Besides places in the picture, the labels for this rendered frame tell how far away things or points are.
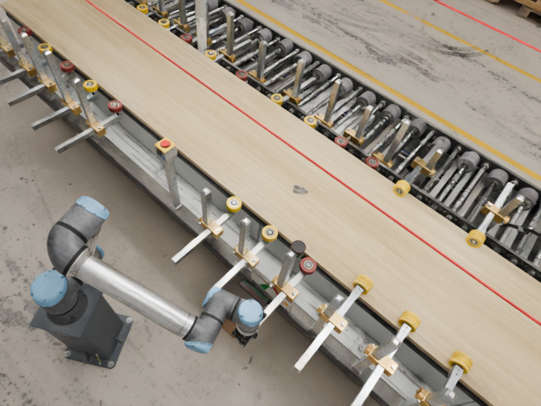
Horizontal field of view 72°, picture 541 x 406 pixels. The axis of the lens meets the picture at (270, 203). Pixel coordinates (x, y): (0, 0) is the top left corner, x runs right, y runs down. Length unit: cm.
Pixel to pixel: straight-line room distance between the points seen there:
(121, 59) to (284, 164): 135
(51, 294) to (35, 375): 95
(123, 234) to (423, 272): 207
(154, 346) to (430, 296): 167
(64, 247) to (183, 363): 142
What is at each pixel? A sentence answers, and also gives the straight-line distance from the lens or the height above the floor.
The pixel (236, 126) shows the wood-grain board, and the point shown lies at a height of 90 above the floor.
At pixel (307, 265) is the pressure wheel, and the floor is 91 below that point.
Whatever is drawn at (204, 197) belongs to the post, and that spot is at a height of 109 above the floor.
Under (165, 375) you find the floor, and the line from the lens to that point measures 258.
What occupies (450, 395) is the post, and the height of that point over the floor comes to 113.
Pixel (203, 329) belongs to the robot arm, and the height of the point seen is 119.
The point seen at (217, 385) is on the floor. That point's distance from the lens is 254.
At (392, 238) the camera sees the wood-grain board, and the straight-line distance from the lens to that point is 203.
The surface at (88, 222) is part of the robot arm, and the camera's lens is 140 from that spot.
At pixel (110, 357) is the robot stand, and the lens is 264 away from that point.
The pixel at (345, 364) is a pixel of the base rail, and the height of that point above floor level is 70.
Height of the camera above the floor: 252
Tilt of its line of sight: 55 degrees down
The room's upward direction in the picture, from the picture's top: 11 degrees clockwise
